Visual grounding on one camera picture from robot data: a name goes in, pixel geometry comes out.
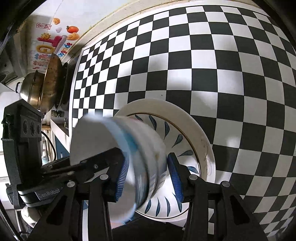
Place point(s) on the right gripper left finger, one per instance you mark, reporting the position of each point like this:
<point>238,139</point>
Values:
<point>117,163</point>

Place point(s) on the white bowl coloured dots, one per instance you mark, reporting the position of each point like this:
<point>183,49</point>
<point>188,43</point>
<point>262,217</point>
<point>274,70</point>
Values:
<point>129,152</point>

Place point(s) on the steel pot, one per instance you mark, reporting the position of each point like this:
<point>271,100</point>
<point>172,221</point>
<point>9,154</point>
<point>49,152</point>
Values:
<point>30,89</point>

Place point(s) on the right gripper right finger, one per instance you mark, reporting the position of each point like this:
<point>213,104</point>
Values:
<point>179,178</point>

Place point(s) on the dark wok pan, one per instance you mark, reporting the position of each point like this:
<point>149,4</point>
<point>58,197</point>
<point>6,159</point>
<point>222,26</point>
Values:
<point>54,84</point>

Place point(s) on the blue leaf pattern plate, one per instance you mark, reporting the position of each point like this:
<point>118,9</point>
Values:
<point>168,204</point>

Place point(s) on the white plate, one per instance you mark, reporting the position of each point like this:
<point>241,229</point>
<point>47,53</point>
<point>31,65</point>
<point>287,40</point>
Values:
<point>187,124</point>

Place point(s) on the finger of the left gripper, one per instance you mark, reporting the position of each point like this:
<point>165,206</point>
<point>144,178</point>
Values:
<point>85,169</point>

